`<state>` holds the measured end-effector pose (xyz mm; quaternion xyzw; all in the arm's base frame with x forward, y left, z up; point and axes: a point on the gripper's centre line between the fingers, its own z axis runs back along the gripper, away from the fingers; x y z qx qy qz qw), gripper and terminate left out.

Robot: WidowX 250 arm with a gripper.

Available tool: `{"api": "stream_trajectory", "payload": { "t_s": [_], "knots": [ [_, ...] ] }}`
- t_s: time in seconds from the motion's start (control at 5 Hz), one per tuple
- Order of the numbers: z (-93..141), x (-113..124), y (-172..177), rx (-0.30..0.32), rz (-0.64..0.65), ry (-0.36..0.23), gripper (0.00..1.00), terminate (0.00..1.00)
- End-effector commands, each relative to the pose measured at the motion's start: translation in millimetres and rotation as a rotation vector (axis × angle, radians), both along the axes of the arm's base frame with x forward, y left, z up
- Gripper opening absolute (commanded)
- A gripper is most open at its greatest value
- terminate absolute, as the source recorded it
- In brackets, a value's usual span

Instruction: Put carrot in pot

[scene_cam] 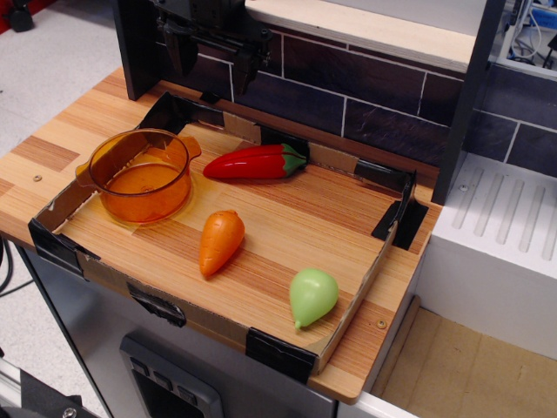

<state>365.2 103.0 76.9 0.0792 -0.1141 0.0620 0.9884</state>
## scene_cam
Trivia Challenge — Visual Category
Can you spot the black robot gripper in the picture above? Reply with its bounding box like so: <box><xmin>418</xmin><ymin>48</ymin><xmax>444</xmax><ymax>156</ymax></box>
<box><xmin>153</xmin><ymin>1</ymin><xmax>272</xmax><ymax>96</ymax></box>

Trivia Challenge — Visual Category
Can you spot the orange plastic toy carrot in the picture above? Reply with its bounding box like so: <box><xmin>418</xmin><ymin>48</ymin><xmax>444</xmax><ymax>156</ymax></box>
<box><xmin>198</xmin><ymin>210</ymin><xmax>245</xmax><ymax>277</ymax></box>

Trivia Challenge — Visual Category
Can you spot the orange transparent plastic pot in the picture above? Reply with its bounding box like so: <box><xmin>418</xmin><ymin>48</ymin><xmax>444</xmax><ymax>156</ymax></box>
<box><xmin>76</xmin><ymin>128</ymin><xmax>201</xmax><ymax>224</ymax></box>

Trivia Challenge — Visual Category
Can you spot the red plastic toy chili pepper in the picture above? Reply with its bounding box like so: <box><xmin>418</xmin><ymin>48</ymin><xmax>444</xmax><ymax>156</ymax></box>
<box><xmin>203</xmin><ymin>144</ymin><xmax>307</xmax><ymax>179</ymax></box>

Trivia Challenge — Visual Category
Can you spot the light wooden upper shelf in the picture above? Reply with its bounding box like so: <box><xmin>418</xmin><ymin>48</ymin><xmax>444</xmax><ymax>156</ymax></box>
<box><xmin>245</xmin><ymin>0</ymin><xmax>475</xmax><ymax>73</ymax></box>

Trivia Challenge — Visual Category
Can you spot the green plastic toy pear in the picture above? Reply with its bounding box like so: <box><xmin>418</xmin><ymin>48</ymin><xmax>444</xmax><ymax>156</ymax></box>
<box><xmin>290</xmin><ymin>268</ymin><xmax>339</xmax><ymax>330</ymax></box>

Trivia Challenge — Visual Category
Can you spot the grey toy oven control panel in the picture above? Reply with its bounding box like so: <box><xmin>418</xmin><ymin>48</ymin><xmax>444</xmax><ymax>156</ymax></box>
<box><xmin>120</xmin><ymin>336</ymin><xmax>224</xmax><ymax>418</ymax></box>

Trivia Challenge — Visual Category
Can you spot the white toy sink drainboard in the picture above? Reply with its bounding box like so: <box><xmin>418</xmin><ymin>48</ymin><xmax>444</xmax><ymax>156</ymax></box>
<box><xmin>416</xmin><ymin>154</ymin><xmax>556</xmax><ymax>358</ymax></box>

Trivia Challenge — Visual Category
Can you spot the dark grey left shelf post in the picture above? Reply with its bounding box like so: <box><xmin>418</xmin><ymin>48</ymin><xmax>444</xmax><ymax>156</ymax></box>
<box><xmin>111</xmin><ymin>0</ymin><xmax>164</xmax><ymax>101</ymax></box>

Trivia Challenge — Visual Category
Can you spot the dark grey shelf post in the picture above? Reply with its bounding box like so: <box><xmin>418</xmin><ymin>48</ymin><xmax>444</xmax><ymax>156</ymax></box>
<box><xmin>432</xmin><ymin>0</ymin><xmax>506</xmax><ymax>205</ymax></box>
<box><xmin>111</xmin><ymin>0</ymin><xmax>164</xmax><ymax>101</ymax></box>

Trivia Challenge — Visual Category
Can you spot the dark grey right shelf post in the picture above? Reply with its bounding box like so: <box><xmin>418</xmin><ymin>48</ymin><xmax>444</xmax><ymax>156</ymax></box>
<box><xmin>432</xmin><ymin>0</ymin><xmax>506</xmax><ymax>205</ymax></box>

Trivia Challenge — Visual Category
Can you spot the black cable on floor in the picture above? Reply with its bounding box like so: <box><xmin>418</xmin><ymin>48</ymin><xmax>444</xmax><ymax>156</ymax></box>
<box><xmin>0</xmin><ymin>239</ymin><xmax>35</xmax><ymax>299</ymax></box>

